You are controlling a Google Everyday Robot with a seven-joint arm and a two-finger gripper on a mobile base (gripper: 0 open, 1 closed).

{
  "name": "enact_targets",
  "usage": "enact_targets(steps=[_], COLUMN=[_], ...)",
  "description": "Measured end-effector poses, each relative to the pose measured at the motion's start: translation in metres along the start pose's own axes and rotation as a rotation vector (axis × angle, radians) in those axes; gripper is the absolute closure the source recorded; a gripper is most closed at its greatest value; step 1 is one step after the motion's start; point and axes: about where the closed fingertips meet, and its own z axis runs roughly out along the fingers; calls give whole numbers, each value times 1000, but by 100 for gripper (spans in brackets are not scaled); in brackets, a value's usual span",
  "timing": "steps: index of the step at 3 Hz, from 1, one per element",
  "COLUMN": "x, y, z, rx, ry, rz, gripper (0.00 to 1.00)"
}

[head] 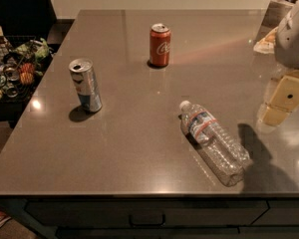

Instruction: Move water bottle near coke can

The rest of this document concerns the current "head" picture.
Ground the silver blue energy drink can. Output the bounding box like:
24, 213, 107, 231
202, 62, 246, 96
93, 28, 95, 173
69, 58, 102, 113

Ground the wooden box with nuts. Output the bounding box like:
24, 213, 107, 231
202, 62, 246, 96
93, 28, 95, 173
262, 0, 298, 28

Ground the clear plastic water bottle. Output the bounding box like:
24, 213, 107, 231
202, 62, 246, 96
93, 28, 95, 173
179, 101, 251, 186

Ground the red coke can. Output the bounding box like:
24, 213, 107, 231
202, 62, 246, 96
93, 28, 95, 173
149, 23, 171, 67

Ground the snack bag on counter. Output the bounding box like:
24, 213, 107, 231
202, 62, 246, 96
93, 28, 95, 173
253, 28, 277, 54

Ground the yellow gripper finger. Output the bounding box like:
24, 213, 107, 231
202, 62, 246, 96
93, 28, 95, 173
259, 70, 299, 126

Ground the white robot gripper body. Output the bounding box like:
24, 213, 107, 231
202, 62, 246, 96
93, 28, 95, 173
274, 0, 299, 69

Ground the black wire snack basket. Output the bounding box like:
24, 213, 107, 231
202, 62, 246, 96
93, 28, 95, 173
0, 24, 54, 124

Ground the dark cabinet drawer with handle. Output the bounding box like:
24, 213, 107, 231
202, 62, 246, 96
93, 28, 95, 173
26, 199, 267, 228

